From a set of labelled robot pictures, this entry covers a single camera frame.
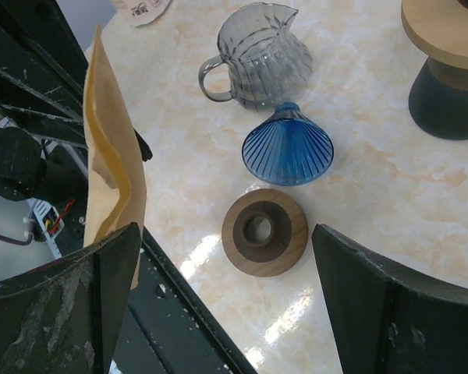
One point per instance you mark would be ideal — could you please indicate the grey glass pitcher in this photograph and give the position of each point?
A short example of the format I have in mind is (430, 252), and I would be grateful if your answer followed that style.
(267, 64)

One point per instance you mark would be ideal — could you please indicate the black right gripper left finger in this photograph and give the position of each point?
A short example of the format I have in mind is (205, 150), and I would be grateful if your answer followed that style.
(65, 316)

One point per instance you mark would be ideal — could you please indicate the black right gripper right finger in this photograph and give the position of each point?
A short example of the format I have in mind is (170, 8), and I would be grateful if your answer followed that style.
(387, 317)

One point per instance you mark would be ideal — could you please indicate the black tumbler with red lid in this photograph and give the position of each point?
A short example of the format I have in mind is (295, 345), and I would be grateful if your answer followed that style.
(438, 100)

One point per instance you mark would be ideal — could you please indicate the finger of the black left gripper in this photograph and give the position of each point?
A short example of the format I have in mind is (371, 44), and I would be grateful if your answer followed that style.
(145, 150)

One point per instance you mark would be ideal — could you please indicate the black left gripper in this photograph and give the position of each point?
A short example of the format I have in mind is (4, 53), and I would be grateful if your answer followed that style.
(42, 71)

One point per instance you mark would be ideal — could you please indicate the white toilet paper roll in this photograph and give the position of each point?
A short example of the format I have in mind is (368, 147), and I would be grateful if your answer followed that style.
(140, 12)

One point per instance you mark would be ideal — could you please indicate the blue glass dripper near pitcher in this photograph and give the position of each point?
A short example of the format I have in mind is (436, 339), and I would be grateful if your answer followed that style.
(287, 149)

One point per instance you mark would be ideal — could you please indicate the brown paper coffee filter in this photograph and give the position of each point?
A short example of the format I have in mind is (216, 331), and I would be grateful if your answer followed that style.
(117, 191)

